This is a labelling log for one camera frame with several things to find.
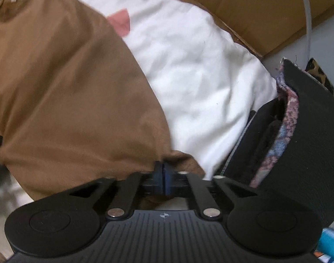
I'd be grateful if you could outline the brown printed t-shirt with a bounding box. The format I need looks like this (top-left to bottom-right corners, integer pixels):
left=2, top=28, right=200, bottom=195
left=0, top=0, right=204, bottom=200

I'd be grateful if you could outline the teal cartoon print blanket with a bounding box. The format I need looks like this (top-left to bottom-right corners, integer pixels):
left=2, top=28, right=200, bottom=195
left=315, top=228, right=334, bottom=262

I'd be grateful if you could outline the cream bear print bedsheet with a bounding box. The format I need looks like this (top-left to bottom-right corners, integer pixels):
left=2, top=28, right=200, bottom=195
left=79, top=0, right=277, bottom=179

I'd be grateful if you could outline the leopard print folded garment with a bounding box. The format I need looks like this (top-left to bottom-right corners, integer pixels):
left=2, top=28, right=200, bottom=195
left=305, top=58, right=334, bottom=96

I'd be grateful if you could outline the black folded garment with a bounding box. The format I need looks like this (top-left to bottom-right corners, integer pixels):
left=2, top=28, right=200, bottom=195
left=218, top=60, right=334, bottom=227

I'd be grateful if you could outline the white power cable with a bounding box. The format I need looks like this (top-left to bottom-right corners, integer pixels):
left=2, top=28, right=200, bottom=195
left=294, top=0, right=313, bottom=71

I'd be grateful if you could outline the brown cardboard sheet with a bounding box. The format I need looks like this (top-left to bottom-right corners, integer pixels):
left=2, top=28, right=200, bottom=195
left=120, top=0, right=334, bottom=59

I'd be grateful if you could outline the floral patterned folded garment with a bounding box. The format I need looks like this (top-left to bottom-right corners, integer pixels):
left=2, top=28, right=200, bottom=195
left=249, top=58, right=299, bottom=188

